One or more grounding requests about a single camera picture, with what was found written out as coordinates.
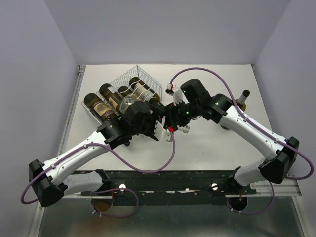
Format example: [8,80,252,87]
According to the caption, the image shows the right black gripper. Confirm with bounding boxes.
[162,99,200,131]

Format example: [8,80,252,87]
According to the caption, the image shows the tall clear glass bottle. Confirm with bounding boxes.
[119,96,191,134]

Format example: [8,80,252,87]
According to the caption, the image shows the dark green wine bottle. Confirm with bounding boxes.
[118,86,133,97]

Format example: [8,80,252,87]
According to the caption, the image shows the olive green wine bottle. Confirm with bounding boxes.
[99,83,123,113]

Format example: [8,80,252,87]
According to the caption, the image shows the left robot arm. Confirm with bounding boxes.
[28,101,165,207]

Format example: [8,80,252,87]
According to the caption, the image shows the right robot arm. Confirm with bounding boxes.
[166,79,299,194]

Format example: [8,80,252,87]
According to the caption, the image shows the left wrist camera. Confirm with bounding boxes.
[154,121,172,142]

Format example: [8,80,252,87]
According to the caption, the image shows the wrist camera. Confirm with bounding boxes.
[165,83,183,105]
[154,121,172,142]

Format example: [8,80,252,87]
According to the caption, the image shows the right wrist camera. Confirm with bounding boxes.
[165,83,183,105]

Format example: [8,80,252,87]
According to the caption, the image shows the white wire wine rack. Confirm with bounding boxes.
[81,66,162,124]

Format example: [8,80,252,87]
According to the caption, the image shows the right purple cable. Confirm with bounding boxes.
[169,67,315,215]

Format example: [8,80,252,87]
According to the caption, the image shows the purple cable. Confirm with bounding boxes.
[21,132,176,205]
[169,67,315,215]

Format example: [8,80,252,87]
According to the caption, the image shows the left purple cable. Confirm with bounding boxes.
[21,132,176,205]

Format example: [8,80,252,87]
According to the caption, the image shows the aluminium frame rail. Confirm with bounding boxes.
[226,175,302,199]

